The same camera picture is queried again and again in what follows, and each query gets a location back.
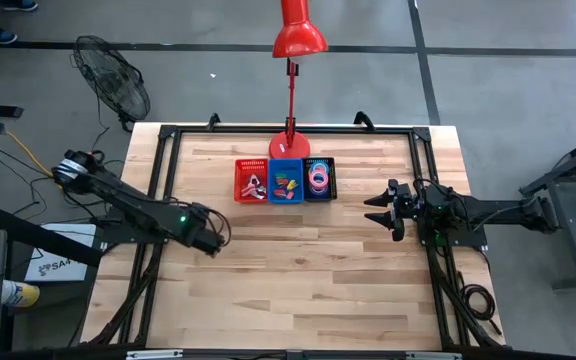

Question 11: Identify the blue plastic basket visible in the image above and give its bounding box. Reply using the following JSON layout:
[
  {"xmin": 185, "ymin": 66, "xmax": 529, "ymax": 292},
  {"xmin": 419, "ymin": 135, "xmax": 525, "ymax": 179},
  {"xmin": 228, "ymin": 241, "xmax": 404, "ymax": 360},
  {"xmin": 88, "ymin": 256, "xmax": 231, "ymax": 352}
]
[{"xmin": 267, "ymin": 158, "xmax": 306, "ymax": 205}]

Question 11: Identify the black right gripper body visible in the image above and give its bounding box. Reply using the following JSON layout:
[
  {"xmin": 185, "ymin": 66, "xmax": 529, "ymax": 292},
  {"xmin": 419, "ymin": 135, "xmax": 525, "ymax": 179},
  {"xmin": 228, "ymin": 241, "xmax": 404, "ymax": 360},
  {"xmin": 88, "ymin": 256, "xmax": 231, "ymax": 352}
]
[{"xmin": 387, "ymin": 178, "xmax": 418, "ymax": 243}]

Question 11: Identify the red plastic basket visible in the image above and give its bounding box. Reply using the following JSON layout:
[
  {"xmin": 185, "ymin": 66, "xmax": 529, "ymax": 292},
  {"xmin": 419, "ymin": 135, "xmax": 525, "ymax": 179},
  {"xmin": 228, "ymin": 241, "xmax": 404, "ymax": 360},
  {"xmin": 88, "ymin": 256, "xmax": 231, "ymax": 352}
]
[{"xmin": 233, "ymin": 158, "xmax": 271, "ymax": 205}]

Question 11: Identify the red desk lamp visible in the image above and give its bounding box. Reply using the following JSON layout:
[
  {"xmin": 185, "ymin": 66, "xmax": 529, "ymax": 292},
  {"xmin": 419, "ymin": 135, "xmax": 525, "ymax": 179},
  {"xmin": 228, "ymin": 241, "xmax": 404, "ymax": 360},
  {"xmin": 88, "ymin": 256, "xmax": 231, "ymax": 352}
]
[{"xmin": 268, "ymin": 0, "xmax": 330, "ymax": 161}]

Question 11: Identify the pink tape roll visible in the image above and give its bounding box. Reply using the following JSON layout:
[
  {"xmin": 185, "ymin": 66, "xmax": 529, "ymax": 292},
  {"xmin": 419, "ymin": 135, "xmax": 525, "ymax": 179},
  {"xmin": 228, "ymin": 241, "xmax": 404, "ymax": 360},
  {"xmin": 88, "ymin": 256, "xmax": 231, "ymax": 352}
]
[{"xmin": 308, "ymin": 168, "xmax": 331, "ymax": 190}]

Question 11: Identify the black plastic basket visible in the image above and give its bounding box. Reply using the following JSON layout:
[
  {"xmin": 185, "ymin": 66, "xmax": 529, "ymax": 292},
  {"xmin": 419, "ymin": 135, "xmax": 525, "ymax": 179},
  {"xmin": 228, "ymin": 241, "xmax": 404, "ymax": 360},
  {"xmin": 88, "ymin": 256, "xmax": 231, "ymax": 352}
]
[{"xmin": 302, "ymin": 157, "xmax": 339, "ymax": 203}]

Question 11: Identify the coiled dark cable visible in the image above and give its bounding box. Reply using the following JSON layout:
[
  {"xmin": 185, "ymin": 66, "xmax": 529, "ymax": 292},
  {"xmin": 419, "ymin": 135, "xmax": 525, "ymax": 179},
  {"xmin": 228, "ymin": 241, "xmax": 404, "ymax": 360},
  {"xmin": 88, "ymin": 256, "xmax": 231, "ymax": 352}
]
[{"xmin": 459, "ymin": 283, "xmax": 504, "ymax": 337}]

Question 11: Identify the black aluminium table frame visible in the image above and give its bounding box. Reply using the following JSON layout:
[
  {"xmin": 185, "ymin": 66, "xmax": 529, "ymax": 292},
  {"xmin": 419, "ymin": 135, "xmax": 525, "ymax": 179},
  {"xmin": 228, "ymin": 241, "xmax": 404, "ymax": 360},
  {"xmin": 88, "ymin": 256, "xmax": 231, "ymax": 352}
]
[{"xmin": 81, "ymin": 111, "xmax": 507, "ymax": 351}]

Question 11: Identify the black diagonal stand beam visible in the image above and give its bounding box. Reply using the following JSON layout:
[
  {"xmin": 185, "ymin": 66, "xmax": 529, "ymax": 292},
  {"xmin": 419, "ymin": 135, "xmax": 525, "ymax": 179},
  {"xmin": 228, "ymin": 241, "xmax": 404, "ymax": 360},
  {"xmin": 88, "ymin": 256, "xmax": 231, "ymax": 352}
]
[{"xmin": 0, "ymin": 203, "xmax": 105, "ymax": 270}]

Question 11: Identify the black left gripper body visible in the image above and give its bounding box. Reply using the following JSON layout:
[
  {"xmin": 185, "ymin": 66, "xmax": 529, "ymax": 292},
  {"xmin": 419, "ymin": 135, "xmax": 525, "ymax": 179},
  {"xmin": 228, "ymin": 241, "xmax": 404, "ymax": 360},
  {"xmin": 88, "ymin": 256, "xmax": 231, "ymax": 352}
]
[{"xmin": 186, "ymin": 202, "xmax": 226, "ymax": 259}]

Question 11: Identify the yellow floor cable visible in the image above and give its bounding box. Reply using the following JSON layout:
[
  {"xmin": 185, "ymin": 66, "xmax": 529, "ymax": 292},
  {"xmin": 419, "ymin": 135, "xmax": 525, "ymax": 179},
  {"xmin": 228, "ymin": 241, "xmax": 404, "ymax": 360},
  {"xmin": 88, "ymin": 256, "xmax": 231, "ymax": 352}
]
[{"xmin": 4, "ymin": 129, "xmax": 64, "ymax": 184}]

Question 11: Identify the person's yellow white shoe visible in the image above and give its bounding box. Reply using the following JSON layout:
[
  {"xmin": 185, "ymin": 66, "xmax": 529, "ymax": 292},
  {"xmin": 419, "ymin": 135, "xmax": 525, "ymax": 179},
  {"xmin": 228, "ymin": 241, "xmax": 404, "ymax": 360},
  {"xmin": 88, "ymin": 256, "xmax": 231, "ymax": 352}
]
[{"xmin": 1, "ymin": 279, "xmax": 42, "ymax": 309}]

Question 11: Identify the white paper sign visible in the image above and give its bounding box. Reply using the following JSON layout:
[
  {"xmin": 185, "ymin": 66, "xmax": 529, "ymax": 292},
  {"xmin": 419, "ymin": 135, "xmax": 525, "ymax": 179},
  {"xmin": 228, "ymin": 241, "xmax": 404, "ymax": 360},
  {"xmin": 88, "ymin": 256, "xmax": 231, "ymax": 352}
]
[{"xmin": 23, "ymin": 222, "xmax": 99, "ymax": 284}]

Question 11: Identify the silver metal bracket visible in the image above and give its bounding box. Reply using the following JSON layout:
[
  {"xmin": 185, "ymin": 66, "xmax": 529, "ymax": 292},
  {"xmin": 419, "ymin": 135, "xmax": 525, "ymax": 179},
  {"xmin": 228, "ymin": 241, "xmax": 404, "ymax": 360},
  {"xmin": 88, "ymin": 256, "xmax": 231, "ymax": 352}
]
[
  {"xmin": 406, "ymin": 351, "xmax": 464, "ymax": 360},
  {"xmin": 126, "ymin": 349, "xmax": 185, "ymax": 360}
]

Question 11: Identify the black floor fan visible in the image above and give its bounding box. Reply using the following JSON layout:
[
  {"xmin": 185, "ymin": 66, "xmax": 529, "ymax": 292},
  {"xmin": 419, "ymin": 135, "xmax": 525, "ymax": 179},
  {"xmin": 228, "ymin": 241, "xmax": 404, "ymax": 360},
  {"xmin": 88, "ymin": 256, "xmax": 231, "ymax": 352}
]
[{"xmin": 70, "ymin": 34, "xmax": 152, "ymax": 134}]

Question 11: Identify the grey metal side table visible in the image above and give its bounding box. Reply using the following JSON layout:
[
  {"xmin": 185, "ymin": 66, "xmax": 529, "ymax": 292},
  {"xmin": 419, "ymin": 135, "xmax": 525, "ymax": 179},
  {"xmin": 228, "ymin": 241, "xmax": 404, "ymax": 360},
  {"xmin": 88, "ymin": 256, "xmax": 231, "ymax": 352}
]
[{"xmin": 518, "ymin": 127, "xmax": 576, "ymax": 292}]

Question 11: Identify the black cable bundle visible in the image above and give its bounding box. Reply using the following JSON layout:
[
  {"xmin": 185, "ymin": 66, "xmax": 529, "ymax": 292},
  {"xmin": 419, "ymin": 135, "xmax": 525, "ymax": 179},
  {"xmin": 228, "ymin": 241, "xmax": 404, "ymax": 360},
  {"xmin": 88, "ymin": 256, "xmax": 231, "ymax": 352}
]
[
  {"xmin": 87, "ymin": 243, "xmax": 165, "ymax": 346},
  {"xmin": 425, "ymin": 243, "xmax": 500, "ymax": 349}
]

